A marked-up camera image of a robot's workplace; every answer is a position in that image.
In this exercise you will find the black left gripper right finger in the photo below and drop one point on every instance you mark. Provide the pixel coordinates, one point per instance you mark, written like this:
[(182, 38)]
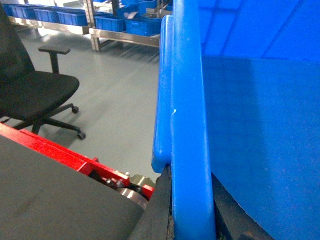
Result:
[(231, 220)]

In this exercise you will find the red table edge frame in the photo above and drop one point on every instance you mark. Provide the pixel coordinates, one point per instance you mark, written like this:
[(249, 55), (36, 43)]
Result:
[(80, 163)]

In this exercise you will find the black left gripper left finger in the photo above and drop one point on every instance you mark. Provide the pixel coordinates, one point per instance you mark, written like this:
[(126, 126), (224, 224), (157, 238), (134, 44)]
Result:
[(156, 223)]

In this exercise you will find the metal roller shelf rack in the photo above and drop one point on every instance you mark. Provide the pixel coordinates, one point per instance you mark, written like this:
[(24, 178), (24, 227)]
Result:
[(75, 21)]

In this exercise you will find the black office chair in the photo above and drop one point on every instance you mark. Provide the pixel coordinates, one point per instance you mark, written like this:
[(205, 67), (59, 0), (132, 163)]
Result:
[(33, 97)]

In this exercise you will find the large blue plastic crate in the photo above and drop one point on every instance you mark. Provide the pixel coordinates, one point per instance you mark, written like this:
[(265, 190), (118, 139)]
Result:
[(239, 108)]

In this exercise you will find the blue bin on shelf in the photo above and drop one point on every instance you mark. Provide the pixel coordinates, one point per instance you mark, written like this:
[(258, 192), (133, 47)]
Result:
[(143, 26)]

